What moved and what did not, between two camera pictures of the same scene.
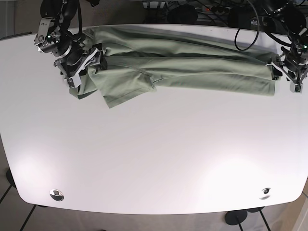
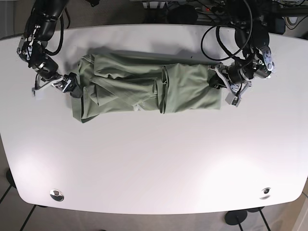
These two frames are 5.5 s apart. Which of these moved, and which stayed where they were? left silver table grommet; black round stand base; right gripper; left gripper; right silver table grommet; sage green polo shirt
Moved: sage green polo shirt; right gripper; left gripper
Stayed: right silver table grommet; black round stand base; left silver table grommet
